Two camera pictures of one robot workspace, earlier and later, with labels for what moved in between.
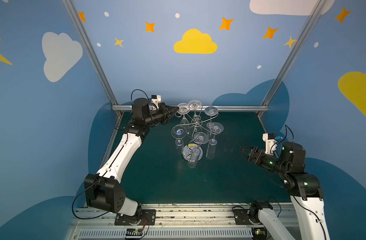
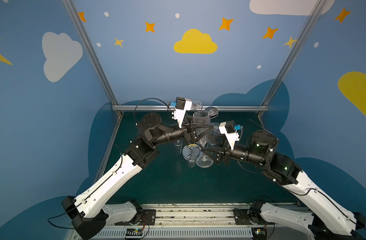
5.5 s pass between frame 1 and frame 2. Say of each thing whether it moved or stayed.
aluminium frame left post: stayed
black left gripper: moved
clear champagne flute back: stayed
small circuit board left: stayed
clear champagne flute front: stayed
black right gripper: moved
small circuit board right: stayed
